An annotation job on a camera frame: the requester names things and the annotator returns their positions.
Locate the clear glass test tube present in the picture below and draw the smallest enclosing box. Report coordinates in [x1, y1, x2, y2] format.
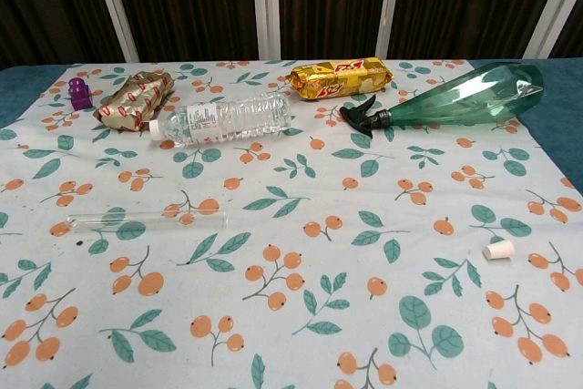
[66, 210, 229, 233]

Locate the small white cap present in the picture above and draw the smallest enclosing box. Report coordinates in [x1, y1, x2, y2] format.
[481, 240, 516, 262]

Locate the clear plastic water bottle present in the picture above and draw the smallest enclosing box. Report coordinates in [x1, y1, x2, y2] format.
[148, 91, 293, 149]

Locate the yellow gold biscuit packet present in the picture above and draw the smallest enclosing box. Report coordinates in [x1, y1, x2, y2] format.
[290, 56, 394, 102]

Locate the floral orange-fruit tablecloth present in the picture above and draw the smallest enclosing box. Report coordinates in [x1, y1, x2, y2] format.
[0, 58, 583, 389]

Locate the crumpled gold red-print wrapper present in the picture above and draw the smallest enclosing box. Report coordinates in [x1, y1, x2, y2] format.
[93, 68, 176, 132]

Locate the dark brown curtain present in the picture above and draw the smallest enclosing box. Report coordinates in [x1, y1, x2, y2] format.
[0, 0, 583, 72]

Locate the green spray bottle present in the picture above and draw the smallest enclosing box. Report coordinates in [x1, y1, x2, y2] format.
[339, 62, 547, 139]

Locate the small purple toy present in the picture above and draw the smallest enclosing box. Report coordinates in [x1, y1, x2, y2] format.
[66, 77, 95, 112]

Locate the white metal frame post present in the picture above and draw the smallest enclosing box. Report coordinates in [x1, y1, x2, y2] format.
[520, 0, 583, 61]
[374, 0, 402, 61]
[87, 0, 140, 64]
[251, 0, 281, 61]

